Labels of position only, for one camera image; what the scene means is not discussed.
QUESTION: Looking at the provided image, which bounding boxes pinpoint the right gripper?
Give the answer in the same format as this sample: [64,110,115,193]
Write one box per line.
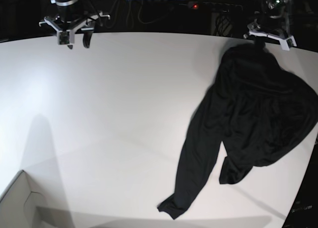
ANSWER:
[39,11,110,50]

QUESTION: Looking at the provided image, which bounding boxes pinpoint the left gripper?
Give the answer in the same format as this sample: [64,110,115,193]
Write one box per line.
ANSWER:
[243,13,297,51]

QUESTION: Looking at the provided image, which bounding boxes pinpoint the black long-sleeve t-shirt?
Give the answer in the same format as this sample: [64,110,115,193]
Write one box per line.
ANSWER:
[158,44,318,219]

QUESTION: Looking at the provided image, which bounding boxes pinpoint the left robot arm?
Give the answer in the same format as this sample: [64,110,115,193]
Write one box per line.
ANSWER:
[243,0,297,51]

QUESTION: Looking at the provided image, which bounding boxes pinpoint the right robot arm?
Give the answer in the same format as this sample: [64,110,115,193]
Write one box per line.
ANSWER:
[39,0,111,49]

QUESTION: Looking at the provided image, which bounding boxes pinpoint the black power strip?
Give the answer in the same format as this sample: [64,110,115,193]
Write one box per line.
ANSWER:
[187,1,243,13]

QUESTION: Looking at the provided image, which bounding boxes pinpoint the white cardboard box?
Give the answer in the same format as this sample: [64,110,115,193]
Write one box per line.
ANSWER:
[0,170,50,228]

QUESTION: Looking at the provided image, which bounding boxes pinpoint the tangled cables on floor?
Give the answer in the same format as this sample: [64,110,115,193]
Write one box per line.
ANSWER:
[104,0,174,30]

